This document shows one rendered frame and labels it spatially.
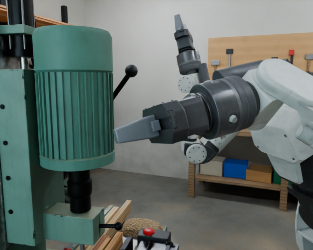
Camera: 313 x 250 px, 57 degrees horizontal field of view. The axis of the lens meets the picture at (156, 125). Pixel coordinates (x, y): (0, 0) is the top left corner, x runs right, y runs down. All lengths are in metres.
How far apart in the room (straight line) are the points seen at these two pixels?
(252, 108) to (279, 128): 0.44
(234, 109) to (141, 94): 3.86
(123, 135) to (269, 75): 0.23
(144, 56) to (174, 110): 3.90
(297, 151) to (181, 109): 0.57
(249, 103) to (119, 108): 4.04
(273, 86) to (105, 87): 0.36
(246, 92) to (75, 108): 0.36
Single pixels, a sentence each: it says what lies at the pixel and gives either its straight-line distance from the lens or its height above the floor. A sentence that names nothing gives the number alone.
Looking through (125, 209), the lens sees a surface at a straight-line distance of 1.09.
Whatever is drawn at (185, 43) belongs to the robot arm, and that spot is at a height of 1.53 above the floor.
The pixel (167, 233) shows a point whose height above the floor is 1.01.
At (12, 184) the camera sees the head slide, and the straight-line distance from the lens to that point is 0.77.
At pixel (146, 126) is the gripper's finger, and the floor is 1.33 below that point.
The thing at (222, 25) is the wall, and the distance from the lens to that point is 3.99.
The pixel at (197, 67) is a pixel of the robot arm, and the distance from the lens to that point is 1.10.
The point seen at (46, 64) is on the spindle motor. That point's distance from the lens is 0.65.
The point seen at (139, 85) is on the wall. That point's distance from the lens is 4.27.
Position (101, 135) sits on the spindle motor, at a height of 1.27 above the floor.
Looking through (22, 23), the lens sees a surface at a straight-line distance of 0.77.
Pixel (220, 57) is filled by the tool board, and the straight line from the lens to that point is 3.92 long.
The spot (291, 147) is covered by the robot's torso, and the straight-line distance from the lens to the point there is 0.89.
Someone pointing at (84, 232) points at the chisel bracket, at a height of 1.03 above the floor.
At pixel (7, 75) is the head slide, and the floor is 1.41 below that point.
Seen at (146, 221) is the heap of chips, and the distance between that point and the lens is 1.00.
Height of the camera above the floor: 1.39
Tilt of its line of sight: 9 degrees down
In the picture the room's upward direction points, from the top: straight up
